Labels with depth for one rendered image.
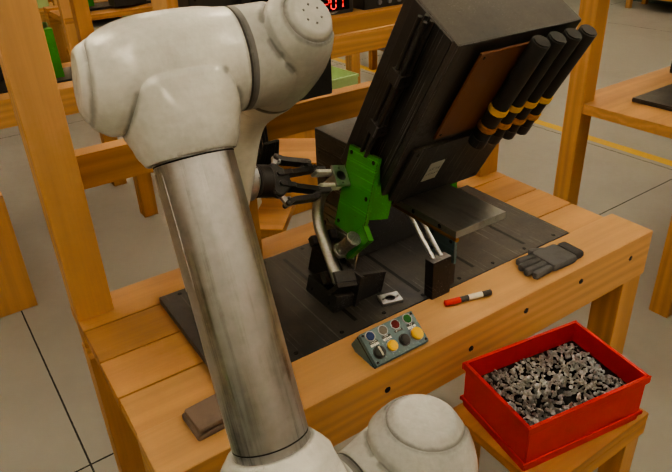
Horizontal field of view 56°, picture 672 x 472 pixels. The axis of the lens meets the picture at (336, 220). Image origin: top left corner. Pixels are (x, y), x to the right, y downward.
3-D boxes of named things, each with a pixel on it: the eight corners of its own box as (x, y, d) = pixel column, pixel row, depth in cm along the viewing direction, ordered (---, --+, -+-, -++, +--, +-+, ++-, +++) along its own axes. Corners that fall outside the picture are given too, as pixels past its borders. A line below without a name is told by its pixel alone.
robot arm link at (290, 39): (288, 35, 94) (202, 47, 88) (334, -40, 78) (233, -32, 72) (317, 114, 93) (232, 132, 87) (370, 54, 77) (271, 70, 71)
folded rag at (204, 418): (198, 443, 119) (196, 432, 118) (181, 418, 125) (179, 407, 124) (245, 419, 124) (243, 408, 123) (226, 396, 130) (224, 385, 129)
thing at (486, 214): (504, 222, 150) (506, 211, 148) (455, 243, 142) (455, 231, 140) (401, 170, 178) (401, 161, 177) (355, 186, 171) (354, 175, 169)
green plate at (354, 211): (387, 240, 154) (405, 158, 147) (360, 242, 150) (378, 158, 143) (359, 222, 163) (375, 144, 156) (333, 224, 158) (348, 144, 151)
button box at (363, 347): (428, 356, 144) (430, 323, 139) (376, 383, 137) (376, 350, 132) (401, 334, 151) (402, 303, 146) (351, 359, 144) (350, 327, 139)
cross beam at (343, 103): (465, 89, 216) (467, 63, 212) (80, 191, 154) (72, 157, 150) (455, 86, 220) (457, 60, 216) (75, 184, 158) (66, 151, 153)
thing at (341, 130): (436, 228, 189) (441, 120, 173) (354, 260, 175) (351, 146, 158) (397, 206, 203) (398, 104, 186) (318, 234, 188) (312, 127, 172)
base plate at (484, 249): (568, 238, 185) (569, 232, 184) (230, 397, 132) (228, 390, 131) (467, 189, 216) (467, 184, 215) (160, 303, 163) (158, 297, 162)
